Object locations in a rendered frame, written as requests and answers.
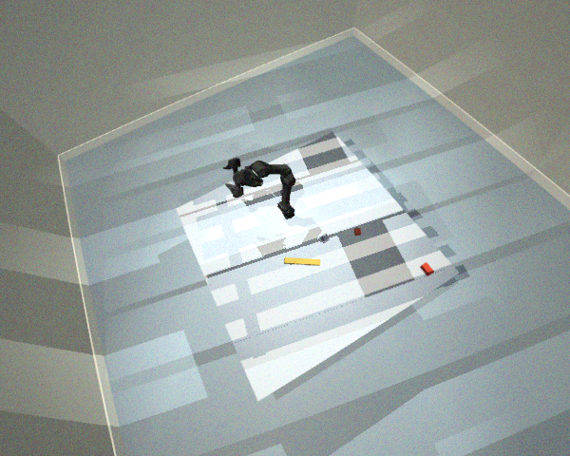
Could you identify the yellow bar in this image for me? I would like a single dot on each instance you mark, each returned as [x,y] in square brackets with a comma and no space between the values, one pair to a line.
[303,261]

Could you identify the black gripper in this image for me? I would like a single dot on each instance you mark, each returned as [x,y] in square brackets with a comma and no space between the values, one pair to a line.
[236,190]

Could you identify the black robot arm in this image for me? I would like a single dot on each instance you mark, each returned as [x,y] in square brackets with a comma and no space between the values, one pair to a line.
[262,169]

